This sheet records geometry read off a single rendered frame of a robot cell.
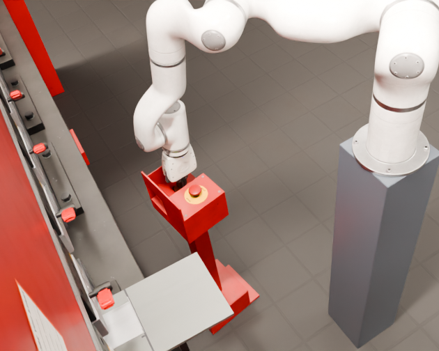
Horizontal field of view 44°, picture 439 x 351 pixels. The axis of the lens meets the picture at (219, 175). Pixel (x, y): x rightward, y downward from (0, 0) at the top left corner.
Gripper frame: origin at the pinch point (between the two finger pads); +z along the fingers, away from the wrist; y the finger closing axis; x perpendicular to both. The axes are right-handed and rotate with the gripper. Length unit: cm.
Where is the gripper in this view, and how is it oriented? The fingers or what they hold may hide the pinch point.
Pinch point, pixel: (181, 182)
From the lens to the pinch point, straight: 175.7
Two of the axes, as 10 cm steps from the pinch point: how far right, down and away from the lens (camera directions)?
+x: -6.3, -5.5, 5.5
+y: 7.7, -4.9, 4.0
